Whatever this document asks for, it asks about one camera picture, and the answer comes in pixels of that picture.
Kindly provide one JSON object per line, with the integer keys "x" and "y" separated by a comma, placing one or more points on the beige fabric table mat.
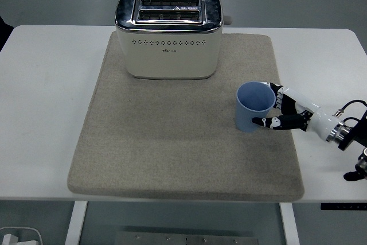
{"x": 177, "y": 147}

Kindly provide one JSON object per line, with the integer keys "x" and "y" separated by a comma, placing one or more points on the black table control panel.
{"x": 344, "y": 206}

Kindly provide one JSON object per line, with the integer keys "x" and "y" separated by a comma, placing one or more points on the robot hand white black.
{"x": 318, "y": 120}

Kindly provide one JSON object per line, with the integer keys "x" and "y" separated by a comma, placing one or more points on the blue plastic cup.
{"x": 243, "y": 116}

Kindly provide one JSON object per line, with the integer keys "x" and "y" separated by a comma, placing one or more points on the cream toaster with chrome top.
{"x": 172, "y": 61}

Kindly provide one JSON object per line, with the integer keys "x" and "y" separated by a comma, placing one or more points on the white tray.
{"x": 27, "y": 235}

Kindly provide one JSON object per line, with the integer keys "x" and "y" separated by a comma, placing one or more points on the white table leg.
{"x": 75, "y": 223}
{"x": 289, "y": 225}

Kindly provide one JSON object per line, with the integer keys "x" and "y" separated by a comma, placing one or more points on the grey metal plate with screws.
{"x": 186, "y": 239}

